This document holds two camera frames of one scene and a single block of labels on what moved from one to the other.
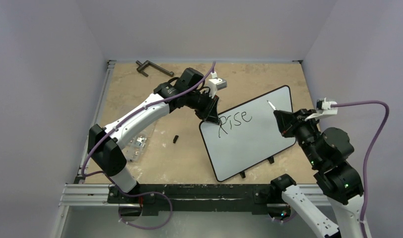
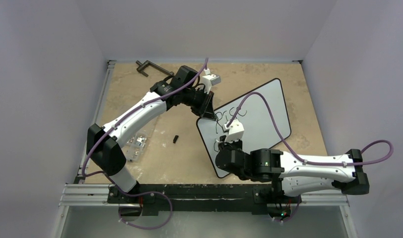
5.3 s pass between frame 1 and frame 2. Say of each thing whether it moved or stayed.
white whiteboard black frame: moved
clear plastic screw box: stayed
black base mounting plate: stayed
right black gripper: moved
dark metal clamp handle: stayed
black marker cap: stayed
